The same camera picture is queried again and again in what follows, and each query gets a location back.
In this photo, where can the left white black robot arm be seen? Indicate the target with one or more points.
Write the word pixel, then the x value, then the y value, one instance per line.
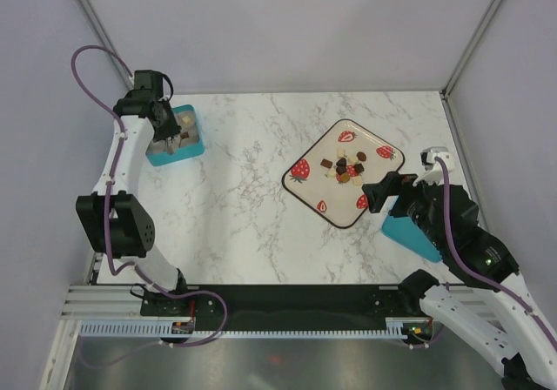
pixel 114 220

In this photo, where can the strawberry pattern square plate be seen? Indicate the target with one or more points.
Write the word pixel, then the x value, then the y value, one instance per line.
pixel 319 188

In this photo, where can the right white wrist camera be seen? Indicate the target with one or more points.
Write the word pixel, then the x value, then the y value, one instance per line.
pixel 434 160

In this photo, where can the teal chocolate box tray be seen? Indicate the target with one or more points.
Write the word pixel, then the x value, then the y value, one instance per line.
pixel 183 149

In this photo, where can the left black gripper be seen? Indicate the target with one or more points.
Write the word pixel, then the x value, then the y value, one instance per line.
pixel 173 130

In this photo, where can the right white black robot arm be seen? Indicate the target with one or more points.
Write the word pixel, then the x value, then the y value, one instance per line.
pixel 522 347

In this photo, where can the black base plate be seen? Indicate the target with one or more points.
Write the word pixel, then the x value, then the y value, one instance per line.
pixel 273 307

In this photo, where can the heart dark chocolate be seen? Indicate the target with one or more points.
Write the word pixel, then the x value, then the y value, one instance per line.
pixel 341 162

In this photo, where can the aluminium frame rail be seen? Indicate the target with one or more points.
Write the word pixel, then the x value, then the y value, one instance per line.
pixel 102 302

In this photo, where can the oval dark chocolate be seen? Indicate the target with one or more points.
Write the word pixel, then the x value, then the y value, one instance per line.
pixel 361 156

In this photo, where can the teal box lid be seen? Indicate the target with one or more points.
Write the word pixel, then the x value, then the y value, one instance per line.
pixel 405 233

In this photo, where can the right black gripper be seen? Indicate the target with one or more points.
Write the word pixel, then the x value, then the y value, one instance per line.
pixel 396 183

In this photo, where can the slotted grey cable duct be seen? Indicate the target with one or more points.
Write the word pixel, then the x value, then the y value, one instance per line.
pixel 167 329

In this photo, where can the round caramel chocolate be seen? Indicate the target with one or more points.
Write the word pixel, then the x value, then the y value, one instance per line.
pixel 344 178

